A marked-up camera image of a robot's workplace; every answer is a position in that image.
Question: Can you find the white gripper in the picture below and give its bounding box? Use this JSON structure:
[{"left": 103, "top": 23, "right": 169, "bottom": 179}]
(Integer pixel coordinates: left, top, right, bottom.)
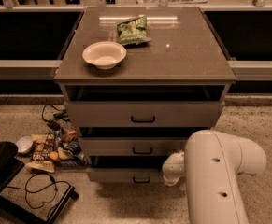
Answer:
[{"left": 162, "top": 151, "right": 185, "bottom": 187}]

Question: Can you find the grey bottom drawer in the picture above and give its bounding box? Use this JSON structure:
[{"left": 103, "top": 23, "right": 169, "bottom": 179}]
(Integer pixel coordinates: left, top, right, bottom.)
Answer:
[{"left": 86, "top": 168, "right": 164, "bottom": 184}]

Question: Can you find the grey drawer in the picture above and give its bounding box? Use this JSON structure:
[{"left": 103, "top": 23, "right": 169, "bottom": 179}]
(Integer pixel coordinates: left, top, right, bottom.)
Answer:
[
  {"left": 86, "top": 168, "right": 164, "bottom": 184},
  {"left": 64, "top": 101, "right": 224, "bottom": 128},
  {"left": 79, "top": 137, "right": 187, "bottom": 156}
]

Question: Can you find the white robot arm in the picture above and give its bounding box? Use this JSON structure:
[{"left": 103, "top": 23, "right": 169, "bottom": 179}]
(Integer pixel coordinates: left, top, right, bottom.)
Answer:
[{"left": 162, "top": 130, "right": 267, "bottom": 224}]

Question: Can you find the grey middle drawer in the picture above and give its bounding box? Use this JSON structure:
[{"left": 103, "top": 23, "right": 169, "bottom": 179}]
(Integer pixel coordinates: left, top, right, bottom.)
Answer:
[{"left": 79, "top": 137, "right": 187, "bottom": 156}]

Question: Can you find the grey drawer cabinet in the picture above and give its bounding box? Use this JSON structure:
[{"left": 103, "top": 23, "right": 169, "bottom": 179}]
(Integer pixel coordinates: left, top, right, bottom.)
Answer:
[{"left": 54, "top": 7, "right": 236, "bottom": 172}]

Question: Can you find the grey top drawer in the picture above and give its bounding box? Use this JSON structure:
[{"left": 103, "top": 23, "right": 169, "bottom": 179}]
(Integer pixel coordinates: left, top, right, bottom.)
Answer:
[{"left": 64, "top": 101, "right": 224, "bottom": 128}]

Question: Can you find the blue snack bag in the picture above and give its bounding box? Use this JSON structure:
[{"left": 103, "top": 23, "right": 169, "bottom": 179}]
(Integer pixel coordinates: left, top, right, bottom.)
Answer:
[{"left": 58, "top": 138, "right": 87, "bottom": 167}]

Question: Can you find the orange fruit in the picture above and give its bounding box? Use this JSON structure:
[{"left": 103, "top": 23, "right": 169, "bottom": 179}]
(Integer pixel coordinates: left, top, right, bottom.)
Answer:
[{"left": 49, "top": 151, "right": 61, "bottom": 162}]

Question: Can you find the yellow chip bag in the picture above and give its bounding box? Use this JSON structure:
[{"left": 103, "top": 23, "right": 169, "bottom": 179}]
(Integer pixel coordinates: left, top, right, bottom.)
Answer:
[{"left": 25, "top": 161, "right": 55, "bottom": 173}]

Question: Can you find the black power adapter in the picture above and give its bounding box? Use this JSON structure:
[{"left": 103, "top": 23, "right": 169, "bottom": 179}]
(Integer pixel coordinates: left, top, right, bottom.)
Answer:
[{"left": 47, "top": 119, "right": 61, "bottom": 131}]

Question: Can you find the brown snack bag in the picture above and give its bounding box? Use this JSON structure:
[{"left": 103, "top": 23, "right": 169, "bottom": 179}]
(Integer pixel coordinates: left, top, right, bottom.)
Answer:
[{"left": 32, "top": 134, "right": 54, "bottom": 161}]

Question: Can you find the green chip bag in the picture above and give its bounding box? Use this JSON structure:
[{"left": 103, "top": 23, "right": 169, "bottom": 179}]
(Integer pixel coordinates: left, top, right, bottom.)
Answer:
[{"left": 117, "top": 15, "right": 151, "bottom": 46}]

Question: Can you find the small white bowl on floor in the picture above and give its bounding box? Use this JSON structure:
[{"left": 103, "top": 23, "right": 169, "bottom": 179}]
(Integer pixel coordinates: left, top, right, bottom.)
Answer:
[{"left": 16, "top": 136, "right": 33, "bottom": 154}]

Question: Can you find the black cable on floor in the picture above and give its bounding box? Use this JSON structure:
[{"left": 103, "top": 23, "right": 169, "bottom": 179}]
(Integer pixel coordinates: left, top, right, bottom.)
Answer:
[{"left": 6, "top": 172, "right": 72, "bottom": 220}]

